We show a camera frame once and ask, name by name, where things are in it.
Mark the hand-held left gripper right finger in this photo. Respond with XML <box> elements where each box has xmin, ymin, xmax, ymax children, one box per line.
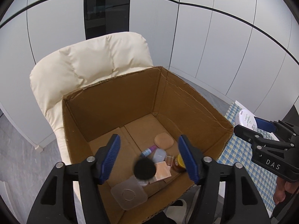
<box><xmin>178</xmin><ymin>134</ymin><xmax>273</xmax><ymax>224</ymax></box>

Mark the clear plastic container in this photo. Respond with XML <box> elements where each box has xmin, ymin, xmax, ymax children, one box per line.
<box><xmin>110</xmin><ymin>177</ymin><xmax>148</xmax><ymax>211</ymax></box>

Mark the small purple blue bottle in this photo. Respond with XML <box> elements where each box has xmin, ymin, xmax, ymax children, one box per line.
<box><xmin>140</xmin><ymin>145</ymin><xmax>158</xmax><ymax>157</ymax></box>

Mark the black round lid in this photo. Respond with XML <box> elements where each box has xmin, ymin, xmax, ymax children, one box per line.
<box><xmin>133</xmin><ymin>157</ymin><xmax>156</xmax><ymax>181</ymax></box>

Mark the translucent plastic case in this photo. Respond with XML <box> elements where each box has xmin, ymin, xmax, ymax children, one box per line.
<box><xmin>152</xmin><ymin>148</ymin><xmax>167</xmax><ymax>162</ymax></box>

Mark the brown cardboard box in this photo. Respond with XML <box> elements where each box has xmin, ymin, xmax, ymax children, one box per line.
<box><xmin>62</xmin><ymin>66</ymin><xmax>234</xmax><ymax>224</ymax></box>

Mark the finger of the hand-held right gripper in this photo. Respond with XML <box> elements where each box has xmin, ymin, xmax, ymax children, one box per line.
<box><xmin>234</xmin><ymin>124</ymin><xmax>264</xmax><ymax>144</ymax></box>
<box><xmin>253</xmin><ymin>116</ymin><xmax>278</xmax><ymax>133</ymax></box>

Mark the peach oval sponge pad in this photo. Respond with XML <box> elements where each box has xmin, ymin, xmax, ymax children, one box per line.
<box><xmin>154</xmin><ymin>133</ymin><xmax>174</xmax><ymax>149</ymax></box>

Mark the dark glass door panel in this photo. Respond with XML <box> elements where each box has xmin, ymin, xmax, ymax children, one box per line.
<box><xmin>83</xmin><ymin>0</ymin><xmax>130</xmax><ymax>40</ymax></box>

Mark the person's right hand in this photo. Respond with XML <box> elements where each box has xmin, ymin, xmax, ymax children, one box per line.
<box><xmin>273</xmin><ymin>176</ymin><xmax>293</xmax><ymax>206</ymax></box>

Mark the beige carton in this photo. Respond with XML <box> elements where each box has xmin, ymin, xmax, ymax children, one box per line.
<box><xmin>148</xmin><ymin>161</ymin><xmax>171</xmax><ymax>184</ymax></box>

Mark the blue yellow checked tablecloth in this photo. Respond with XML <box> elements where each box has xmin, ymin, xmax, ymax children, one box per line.
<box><xmin>217</xmin><ymin>101</ymin><xmax>281</xmax><ymax>211</ymax></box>

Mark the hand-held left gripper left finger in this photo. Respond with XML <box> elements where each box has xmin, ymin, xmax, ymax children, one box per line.
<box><xmin>26</xmin><ymin>134</ymin><xmax>121</xmax><ymax>224</ymax></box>

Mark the cream padded armchair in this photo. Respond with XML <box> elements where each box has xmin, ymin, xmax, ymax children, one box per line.
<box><xmin>29</xmin><ymin>31</ymin><xmax>155</xmax><ymax>168</ymax></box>

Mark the red jar yellow lid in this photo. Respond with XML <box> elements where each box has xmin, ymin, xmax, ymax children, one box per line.
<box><xmin>172</xmin><ymin>153</ymin><xmax>187</xmax><ymax>173</ymax></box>

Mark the clear bottle pink cap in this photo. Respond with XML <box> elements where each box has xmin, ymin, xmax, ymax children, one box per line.
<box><xmin>165</xmin><ymin>153</ymin><xmax>175</xmax><ymax>167</ymax></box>

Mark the white round compact green print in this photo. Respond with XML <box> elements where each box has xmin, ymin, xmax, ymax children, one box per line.
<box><xmin>235</xmin><ymin>108</ymin><xmax>257</xmax><ymax>130</ymax></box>

